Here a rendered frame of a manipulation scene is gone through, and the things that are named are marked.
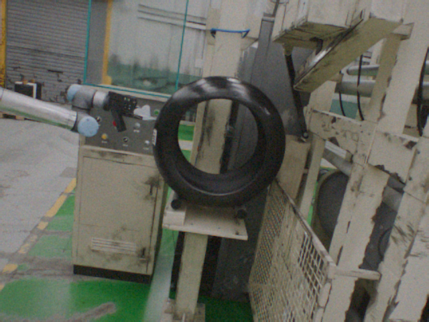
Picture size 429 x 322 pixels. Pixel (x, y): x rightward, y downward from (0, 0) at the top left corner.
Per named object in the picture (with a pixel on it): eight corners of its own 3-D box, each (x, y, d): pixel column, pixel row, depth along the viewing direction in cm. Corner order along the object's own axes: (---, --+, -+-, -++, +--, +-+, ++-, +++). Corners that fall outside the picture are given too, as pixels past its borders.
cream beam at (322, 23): (269, 42, 156) (275, 9, 153) (320, 51, 157) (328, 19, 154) (304, 21, 97) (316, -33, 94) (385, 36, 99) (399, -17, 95)
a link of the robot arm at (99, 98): (91, 109, 135) (98, 106, 143) (102, 112, 135) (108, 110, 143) (95, 90, 133) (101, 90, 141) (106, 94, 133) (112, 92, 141)
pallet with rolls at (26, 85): (13, 110, 753) (13, 75, 735) (51, 114, 779) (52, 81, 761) (-3, 118, 643) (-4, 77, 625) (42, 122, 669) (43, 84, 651)
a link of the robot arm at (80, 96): (72, 102, 141) (76, 83, 140) (96, 109, 142) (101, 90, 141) (64, 102, 134) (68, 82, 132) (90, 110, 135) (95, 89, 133)
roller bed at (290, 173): (262, 183, 188) (273, 132, 181) (287, 187, 189) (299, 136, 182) (268, 195, 169) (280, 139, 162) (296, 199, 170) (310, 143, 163)
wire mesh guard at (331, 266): (247, 285, 193) (271, 172, 176) (250, 286, 193) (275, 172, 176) (276, 453, 106) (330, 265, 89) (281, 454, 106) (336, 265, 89)
